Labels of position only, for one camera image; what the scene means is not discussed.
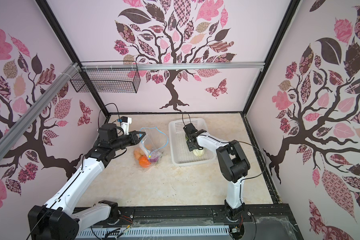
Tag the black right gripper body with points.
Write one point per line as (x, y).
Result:
(189, 146)

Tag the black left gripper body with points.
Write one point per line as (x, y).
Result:
(122, 142)

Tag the tan wrinkled toy bun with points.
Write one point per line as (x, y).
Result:
(137, 154)

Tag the clear blue-zipper zip bag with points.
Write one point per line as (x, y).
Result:
(154, 141)

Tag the orange toy pumpkin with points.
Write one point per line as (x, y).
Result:
(144, 162)

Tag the purple toy onion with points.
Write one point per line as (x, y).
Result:
(155, 157)

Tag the green toy cabbage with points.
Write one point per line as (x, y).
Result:
(199, 152)

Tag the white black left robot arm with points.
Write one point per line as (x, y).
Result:
(56, 219)

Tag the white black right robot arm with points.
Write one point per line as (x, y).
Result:
(234, 165)

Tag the white perforated plastic basket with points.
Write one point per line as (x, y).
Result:
(181, 156)

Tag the black base platform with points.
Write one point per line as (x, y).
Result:
(257, 222)

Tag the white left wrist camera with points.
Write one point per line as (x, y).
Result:
(125, 123)

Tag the black wire mesh basket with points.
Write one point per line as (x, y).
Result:
(107, 77)

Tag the aluminium rail back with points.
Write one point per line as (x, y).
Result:
(187, 66)

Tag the aluminium rail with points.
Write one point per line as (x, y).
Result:
(187, 66)
(20, 127)

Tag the white slotted cable duct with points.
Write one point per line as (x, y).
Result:
(154, 233)

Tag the aluminium rail left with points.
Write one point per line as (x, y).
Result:
(20, 127)

